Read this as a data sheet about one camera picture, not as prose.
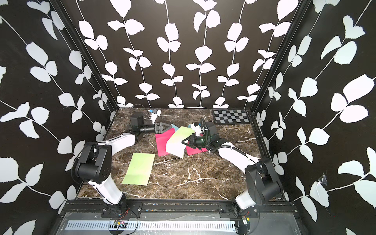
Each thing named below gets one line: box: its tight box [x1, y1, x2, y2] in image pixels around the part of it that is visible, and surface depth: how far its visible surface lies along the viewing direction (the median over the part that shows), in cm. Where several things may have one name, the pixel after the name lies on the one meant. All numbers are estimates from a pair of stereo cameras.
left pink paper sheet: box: [155, 127, 176, 158], surface depth 100 cm
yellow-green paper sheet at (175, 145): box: [165, 126, 195, 160], surface depth 88 cm
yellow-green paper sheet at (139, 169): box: [121, 152, 156, 186], surface depth 91 cm
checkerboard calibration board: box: [212, 109, 251, 125], surface depth 117 cm
